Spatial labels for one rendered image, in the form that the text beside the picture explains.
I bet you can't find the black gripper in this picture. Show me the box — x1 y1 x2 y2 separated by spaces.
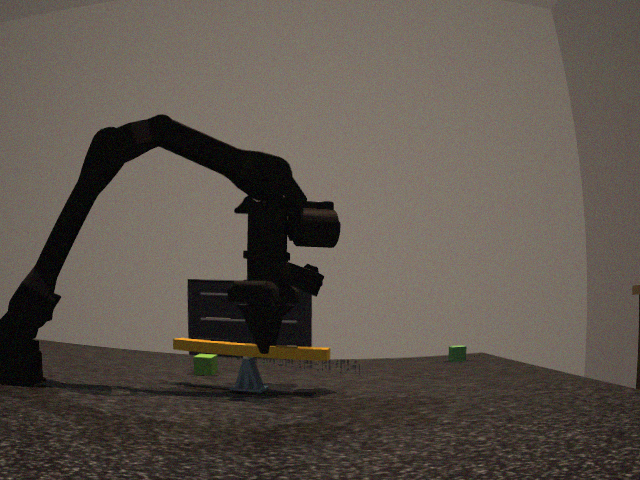
228 243 300 354

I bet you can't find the orange long bar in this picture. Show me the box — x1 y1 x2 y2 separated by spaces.
173 338 331 361

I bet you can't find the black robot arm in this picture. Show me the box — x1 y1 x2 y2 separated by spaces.
0 114 340 385

